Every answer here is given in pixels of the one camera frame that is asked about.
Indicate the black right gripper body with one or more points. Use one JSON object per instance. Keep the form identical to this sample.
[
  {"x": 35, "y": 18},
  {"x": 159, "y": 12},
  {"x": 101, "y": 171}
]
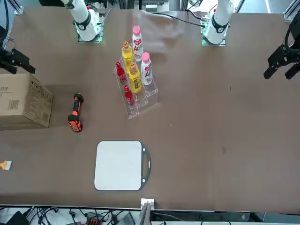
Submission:
[{"x": 4, "y": 54}]

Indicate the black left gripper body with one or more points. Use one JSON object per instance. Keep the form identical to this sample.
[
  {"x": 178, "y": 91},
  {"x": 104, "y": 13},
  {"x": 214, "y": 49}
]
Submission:
[{"x": 295, "y": 35}]

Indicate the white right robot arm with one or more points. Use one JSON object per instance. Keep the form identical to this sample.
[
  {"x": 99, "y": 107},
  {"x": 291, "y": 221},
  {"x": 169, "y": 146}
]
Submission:
[{"x": 82, "y": 21}]

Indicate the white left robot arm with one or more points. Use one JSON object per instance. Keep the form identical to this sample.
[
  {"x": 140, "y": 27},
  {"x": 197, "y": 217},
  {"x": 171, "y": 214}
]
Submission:
[{"x": 220, "y": 23}]

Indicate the brown cardboard box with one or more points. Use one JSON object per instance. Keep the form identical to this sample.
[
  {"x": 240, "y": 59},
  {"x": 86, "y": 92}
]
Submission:
[{"x": 21, "y": 100}]

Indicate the red cola bottle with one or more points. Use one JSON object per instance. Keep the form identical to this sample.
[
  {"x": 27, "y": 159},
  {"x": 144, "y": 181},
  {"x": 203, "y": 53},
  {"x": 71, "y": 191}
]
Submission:
[
  {"x": 128, "y": 97},
  {"x": 120, "y": 73}
]

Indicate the yellow drink bottle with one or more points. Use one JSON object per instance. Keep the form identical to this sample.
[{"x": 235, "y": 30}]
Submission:
[
  {"x": 135, "y": 80},
  {"x": 126, "y": 55}
]

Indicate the white bottle with pink cap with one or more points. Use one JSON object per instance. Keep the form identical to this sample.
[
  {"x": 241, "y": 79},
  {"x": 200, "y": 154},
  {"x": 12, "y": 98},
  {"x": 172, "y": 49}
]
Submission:
[
  {"x": 137, "y": 47},
  {"x": 147, "y": 71}
]

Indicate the clear acrylic bottle shelf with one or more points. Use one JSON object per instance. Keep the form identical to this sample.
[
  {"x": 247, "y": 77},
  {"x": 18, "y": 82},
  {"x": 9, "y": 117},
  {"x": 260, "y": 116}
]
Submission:
[{"x": 140, "y": 105}]

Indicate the aluminium frame rail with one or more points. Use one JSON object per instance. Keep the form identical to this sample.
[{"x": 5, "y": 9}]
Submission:
[
  {"x": 19, "y": 9},
  {"x": 290, "y": 11}
]

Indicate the aluminium profile post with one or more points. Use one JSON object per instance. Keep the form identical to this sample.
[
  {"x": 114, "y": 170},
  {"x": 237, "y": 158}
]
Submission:
[{"x": 146, "y": 211}]

